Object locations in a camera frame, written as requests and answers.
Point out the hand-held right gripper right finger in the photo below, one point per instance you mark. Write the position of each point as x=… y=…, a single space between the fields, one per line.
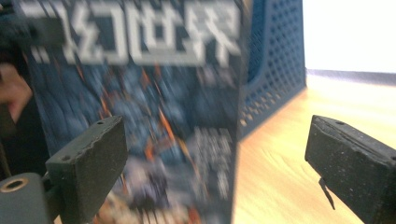
x=358 y=168

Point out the dark illustrated magazine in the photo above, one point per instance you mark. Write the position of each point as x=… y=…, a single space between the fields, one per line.
x=174 y=102

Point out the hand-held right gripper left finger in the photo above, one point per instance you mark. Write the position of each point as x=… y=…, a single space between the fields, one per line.
x=90 y=161

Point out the blue perforated file rack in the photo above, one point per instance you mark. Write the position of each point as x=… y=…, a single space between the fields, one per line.
x=277 y=56

